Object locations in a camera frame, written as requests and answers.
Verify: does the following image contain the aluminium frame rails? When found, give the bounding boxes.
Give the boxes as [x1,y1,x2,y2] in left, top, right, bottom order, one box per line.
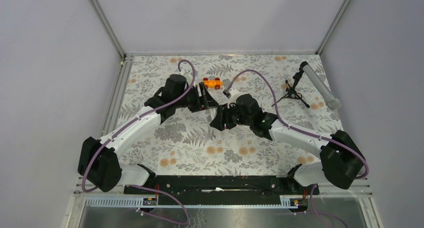
[67,0,385,228]

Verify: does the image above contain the grey slotted cable duct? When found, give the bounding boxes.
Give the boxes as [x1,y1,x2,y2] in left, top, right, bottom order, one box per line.
[85,195,301,210]

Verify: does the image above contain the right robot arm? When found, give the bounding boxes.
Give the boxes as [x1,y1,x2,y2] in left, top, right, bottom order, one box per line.
[210,93,368,194]

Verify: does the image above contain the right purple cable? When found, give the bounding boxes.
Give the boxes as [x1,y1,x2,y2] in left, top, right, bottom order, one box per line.
[223,69,370,228]

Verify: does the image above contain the white remote control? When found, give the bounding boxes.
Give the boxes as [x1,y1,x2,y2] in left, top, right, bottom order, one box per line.
[210,107,218,120]

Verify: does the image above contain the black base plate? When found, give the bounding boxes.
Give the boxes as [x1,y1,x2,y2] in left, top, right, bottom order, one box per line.
[144,175,320,206]

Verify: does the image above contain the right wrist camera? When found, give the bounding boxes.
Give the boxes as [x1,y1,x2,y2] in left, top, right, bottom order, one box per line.
[223,88,241,106]

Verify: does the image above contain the silver microphone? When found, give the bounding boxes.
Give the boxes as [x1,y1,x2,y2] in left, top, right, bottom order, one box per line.
[299,61,342,111]

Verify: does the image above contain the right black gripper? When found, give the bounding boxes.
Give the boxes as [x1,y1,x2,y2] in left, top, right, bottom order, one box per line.
[210,100,253,132]

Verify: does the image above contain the floral table mat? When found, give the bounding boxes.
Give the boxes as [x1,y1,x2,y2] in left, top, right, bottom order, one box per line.
[117,55,342,176]

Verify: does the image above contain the orange toy car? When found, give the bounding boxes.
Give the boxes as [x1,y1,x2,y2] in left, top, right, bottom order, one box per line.
[202,77,224,90]

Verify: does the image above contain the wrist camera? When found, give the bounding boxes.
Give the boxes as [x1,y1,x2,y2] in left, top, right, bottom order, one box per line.
[223,88,241,106]
[180,70,198,86]

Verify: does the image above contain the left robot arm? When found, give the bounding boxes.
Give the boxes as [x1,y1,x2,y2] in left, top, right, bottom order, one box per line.
[77,74,219,194]

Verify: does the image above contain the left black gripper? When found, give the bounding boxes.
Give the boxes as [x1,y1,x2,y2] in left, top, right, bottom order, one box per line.
[175,82,219,113]

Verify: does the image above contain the black tripod mic stand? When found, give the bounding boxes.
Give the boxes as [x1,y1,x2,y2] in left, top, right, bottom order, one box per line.
[272,68,310,108]

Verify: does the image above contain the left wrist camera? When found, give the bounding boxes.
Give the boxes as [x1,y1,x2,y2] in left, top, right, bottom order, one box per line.
[180,70,198,86]

